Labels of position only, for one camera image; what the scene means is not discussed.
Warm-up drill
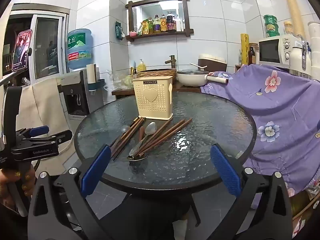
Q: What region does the green packet on wall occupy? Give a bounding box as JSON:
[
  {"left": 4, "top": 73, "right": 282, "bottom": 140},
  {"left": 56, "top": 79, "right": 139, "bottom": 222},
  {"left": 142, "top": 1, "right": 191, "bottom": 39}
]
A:
[{"left": 115, "top": 21, "right": 125, "bottom": 41}]

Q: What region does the yellow green seasoning packet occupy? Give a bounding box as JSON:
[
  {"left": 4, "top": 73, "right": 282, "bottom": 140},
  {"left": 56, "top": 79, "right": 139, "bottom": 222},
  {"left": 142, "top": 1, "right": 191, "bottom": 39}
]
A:
[{"left": 138, "top": 19, "right": 153, "bottom": 35}]

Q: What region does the dark soy sauce bottle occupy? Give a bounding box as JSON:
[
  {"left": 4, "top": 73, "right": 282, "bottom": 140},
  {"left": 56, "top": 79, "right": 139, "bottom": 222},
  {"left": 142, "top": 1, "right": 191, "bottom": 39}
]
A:
[{"left": 166, "top": 12, "right": 177, "bottom": 32}]

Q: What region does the purple floral cloth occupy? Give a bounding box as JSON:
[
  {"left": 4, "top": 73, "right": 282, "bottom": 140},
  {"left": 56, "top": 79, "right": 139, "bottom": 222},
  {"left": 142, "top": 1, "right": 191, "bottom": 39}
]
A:
[{"left": 200, "top": 64, "right": 320, "bottom": 210}]

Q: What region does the yellow wrap roll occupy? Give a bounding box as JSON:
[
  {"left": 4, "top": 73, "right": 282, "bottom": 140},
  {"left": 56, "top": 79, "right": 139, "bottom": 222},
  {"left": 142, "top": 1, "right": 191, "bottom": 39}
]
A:
[{"left": 240, "top": 33, "right": 250, "bottom": 65}]

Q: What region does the stack of paper cups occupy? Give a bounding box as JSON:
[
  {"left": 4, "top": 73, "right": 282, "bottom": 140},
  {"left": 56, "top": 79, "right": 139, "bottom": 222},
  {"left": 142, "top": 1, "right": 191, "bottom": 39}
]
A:
[{"left": 282, "top": 0, "right": 307, "bottom": 39}]

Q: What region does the clear plastic bag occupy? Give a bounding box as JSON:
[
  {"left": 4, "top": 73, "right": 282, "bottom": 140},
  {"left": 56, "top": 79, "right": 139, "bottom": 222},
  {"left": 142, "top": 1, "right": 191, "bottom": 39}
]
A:
[{"left": 107, "top": 70, "right": 134, "bottom": 90}]

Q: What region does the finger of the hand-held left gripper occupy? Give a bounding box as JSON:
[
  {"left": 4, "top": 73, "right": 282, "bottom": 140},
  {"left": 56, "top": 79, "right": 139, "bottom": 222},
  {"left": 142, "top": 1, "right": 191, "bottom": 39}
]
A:
[
  {"left": 16, "top": 125, "right": 50, "bottom": 139},
  {"left": 37, "top": 129, "right": 73, "bottom": 146}
]

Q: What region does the wooden framed mirror shelf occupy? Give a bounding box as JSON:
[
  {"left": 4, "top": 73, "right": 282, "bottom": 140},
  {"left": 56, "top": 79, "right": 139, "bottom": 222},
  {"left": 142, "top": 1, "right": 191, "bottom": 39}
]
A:
[{"left": 125, "top": 0, "right": 194, "bottom": 42}]

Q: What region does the white thermos jug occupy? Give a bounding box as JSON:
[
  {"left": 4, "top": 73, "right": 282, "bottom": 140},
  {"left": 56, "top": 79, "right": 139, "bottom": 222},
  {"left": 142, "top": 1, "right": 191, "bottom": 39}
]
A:
[{"left": 289, "top": 40, "right": 313, "bottom": 77}]

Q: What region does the brown glass bottle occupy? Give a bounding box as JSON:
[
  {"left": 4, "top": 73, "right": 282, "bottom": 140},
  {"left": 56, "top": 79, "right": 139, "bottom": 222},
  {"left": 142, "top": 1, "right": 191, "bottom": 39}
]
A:
[{"left": 248, "top": 45, "right": 256, "bottom": 65}]

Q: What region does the beige cloth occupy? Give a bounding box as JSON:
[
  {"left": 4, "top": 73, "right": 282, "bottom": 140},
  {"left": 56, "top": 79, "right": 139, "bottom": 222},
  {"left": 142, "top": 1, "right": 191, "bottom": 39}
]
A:
[{"left": 15, "top": 77, "right": 75, "bottom": 173}]

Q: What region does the cream perforated utensil holder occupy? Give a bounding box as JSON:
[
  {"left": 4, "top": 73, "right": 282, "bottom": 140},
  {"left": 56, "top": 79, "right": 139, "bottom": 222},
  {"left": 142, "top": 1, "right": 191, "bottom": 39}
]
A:
[{"left": 132, "top": 76, "right": 174, "bottom": 120}]

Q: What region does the person's left hand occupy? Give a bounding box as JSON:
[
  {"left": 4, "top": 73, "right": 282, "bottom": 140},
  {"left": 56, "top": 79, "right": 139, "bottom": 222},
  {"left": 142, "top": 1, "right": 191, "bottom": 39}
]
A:
[{"left": 0, "top": 166, "right": 37, "bottom": 205}]

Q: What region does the blue water jug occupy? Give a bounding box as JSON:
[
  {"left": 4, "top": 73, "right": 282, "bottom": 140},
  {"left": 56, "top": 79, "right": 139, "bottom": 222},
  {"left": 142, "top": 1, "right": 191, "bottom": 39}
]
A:
[{"left": 65, "top": 29, "right": 93, "bottom": 70}]

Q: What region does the sliding glass window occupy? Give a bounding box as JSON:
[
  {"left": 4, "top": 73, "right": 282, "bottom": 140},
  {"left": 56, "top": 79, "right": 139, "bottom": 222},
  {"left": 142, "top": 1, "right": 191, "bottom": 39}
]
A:
[{"left": 5, "top": 11, "right": 68, "bottom": 80}]

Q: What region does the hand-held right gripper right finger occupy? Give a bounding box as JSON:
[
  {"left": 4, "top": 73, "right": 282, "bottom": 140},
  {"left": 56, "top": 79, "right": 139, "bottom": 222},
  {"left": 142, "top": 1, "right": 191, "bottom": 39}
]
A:
[{"left": 210, "top": 144, "right": 293, "bottom": 240}]

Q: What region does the white plastic container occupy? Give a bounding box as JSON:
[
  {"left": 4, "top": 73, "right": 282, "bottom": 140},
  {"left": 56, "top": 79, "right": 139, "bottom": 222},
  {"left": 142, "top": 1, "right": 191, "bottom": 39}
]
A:
[{"left": 307, "top": 21, "right": 320, "bottom": 55}]

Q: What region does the white and brown rice cooker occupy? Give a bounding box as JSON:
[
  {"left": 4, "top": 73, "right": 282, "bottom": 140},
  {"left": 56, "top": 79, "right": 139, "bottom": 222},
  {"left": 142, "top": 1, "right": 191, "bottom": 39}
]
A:
[{"left": 197, "top": 54, "right": 228, "bottom": 73}]

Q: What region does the metal spoon with clear handle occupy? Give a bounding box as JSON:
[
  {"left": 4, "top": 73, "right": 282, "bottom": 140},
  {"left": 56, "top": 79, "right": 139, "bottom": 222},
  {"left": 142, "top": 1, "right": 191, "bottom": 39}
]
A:
[{"left": 129, "top": 122, "right": 157, "bottom": 157}]

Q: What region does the water dispenser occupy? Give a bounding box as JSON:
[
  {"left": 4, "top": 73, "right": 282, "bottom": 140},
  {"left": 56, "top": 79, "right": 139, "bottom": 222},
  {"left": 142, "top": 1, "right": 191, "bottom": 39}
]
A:
[{"left": 58, "top": 70, "right": 103, "bottom": 120}]

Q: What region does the woven rim basin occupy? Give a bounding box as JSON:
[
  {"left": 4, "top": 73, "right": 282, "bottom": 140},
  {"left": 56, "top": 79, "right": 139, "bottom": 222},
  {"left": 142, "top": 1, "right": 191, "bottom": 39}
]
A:
[{"left": 136, "top": 69, "right": 178, "bottom": 82}]

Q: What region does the white paper towel roll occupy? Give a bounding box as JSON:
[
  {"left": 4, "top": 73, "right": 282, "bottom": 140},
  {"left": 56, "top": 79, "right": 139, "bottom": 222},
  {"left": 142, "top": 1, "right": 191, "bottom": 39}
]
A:
[{"left": 86, "top": 64, "right": 97, "bottom": 83}]

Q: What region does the brass faucet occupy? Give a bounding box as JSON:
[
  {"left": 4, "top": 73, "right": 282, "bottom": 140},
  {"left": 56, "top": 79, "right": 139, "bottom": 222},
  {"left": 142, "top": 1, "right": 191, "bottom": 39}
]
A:
[{"left": 164, "top": 55, "right": 177, "bottom": 69}]

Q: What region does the white microwave oven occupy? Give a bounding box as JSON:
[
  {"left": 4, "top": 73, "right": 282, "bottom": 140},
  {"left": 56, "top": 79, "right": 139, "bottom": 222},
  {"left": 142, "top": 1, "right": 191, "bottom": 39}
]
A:
[{"left": 258, "top": 36, "right": 303, "bottom": 68}]

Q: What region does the white pan with glass lid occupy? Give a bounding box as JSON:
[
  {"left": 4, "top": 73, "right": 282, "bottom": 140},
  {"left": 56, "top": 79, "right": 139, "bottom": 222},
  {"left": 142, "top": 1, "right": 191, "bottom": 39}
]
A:
[{"left": 177, "top": 69, "right": 229, "bottom": 87}]

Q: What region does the smartphone with lit screen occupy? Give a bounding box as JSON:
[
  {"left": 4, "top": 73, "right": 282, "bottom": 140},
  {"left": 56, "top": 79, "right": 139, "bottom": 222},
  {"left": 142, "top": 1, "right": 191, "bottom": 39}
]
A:
[{"left": 12, "top": 29, "right": 33, "bottom": 72}]

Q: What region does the teal paper roll holder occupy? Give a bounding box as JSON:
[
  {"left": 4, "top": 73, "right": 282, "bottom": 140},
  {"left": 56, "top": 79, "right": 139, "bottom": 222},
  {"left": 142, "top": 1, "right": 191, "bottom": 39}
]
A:
[{"left": 87, "top": 79, "right": 105, "bottom": 91}]

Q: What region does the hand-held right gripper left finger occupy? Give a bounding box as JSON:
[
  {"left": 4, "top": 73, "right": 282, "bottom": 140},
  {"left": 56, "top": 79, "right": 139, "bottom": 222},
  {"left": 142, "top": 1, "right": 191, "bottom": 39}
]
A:
[{"left": 27, "top": 144, "right": 112, "bottom": 240}]

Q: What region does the metal spoon with wooden handle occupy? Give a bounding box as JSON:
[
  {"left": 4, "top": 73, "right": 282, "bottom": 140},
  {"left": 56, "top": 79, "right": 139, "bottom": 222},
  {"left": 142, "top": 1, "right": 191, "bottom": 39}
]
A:
[{"left": 126, "top": 126, "right": 148, "bottom": 162}]

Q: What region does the black chopstick with gold band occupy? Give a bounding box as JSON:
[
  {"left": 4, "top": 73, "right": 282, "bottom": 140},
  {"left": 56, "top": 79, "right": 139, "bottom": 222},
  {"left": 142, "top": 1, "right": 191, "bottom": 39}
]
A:
[{"left": 109, "top": 117, "right": 140, "bottom": 148}]

